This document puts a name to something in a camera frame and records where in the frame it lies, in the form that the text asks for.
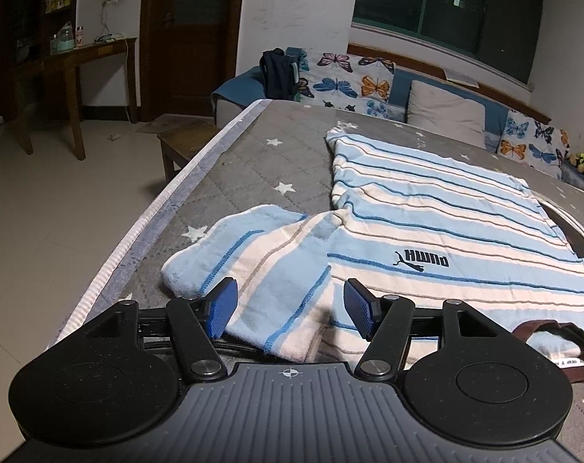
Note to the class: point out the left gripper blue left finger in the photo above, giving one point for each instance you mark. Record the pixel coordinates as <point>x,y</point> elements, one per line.
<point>194,324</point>

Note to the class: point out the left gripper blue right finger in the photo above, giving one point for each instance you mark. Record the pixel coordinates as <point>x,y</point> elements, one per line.
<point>385,323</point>

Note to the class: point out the blue white striped shirt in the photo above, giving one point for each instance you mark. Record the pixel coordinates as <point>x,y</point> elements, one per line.
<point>403,222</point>

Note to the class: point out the grey star tablecloth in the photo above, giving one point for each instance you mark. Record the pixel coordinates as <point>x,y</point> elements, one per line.
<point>470,390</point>

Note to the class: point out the wooden stool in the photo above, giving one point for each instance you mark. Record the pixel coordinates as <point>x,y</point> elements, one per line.
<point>181,137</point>

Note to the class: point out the beige plain pillow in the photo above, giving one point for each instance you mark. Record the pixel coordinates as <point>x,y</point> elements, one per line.
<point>440,112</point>

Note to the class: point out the right butterfly pillow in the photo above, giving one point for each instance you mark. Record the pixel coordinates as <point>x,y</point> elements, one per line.
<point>535,144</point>

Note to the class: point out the butterfly pillow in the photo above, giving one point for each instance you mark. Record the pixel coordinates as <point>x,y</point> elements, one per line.
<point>535,144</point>
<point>359,84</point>

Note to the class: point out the blue sofa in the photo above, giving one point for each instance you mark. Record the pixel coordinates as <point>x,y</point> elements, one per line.
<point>239,92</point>

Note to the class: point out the left butterfly pillow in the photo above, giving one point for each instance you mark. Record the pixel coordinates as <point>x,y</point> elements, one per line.
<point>359,84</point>

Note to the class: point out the dark backpack with green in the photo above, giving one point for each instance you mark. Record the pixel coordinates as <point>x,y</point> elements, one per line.
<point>280,74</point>

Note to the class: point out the book on window ledge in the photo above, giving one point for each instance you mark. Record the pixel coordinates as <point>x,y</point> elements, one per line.
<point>460,79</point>

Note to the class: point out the dark wooden desk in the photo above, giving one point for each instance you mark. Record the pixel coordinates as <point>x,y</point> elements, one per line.
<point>78,88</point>

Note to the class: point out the dark wooden door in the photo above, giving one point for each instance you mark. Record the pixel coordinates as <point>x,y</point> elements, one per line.
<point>187,49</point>

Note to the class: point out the teal jar on desk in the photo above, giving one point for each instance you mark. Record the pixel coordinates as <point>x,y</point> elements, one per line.
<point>63,40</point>

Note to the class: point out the green framed window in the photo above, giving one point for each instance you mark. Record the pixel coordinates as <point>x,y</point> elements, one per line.
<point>501,34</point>

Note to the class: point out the dark wooden bookshelf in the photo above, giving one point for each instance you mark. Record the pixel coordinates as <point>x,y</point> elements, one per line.
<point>27,28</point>

